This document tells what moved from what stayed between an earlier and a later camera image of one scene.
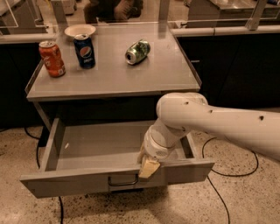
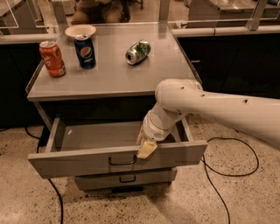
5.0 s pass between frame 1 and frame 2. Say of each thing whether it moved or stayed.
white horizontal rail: stayed
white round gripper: moved
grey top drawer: moved
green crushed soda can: stayed
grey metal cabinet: stayed
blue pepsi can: stayed
